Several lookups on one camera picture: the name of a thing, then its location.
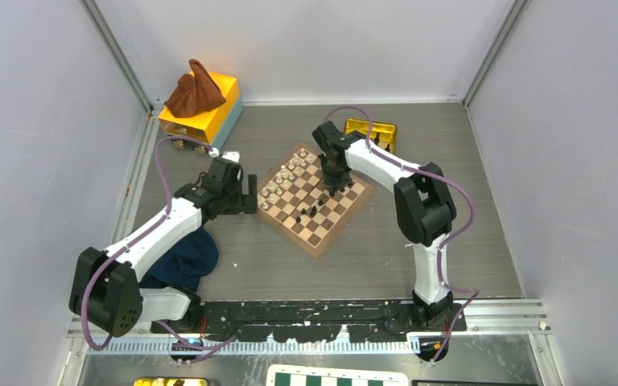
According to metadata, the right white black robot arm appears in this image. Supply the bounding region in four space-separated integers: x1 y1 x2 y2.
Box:
312 121 457 331

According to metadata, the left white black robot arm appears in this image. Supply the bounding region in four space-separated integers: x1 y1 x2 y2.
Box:
68 151 258 342

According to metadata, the wooden chess board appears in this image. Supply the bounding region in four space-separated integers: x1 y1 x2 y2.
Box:
257 142 373 259

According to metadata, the white chess piece row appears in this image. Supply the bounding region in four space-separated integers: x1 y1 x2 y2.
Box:
258 146 321 215

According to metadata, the black chess piece cluster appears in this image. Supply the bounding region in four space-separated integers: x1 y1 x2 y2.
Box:
292 192 327 223

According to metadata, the green white chess mat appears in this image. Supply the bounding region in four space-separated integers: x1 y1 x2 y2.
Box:
266 364 411 386

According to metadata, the yellow storage box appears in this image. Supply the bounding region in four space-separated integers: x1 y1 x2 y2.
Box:
158 72 243 150

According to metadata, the gold metal tray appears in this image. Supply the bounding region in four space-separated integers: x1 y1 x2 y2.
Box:
344 118 398 154

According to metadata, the brown cloth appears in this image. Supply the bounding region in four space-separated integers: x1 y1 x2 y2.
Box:
165 59 226 118

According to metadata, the dark blue cloth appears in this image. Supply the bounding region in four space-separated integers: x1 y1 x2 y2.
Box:
139 228 220 292

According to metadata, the gold tin at bottom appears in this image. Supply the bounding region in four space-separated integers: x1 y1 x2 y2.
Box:
134 377 212 386

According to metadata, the black mounting base plate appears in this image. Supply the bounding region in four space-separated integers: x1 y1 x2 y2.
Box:
167 299 466 343

